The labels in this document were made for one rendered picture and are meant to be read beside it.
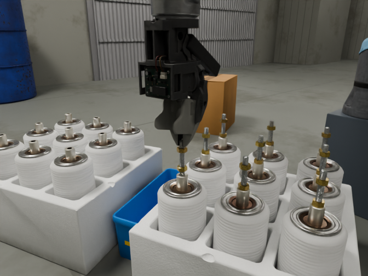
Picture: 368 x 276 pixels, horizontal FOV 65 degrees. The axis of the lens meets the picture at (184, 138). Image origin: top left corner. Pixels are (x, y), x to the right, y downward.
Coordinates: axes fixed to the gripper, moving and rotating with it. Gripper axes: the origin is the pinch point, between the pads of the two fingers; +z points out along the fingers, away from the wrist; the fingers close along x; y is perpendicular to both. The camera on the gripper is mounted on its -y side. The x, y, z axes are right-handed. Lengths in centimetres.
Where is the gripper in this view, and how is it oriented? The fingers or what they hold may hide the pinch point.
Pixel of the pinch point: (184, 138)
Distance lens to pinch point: 52.8
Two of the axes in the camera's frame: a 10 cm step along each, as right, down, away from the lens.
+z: 0.0, 9.4, 3.4
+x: 7.9, 2.1, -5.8
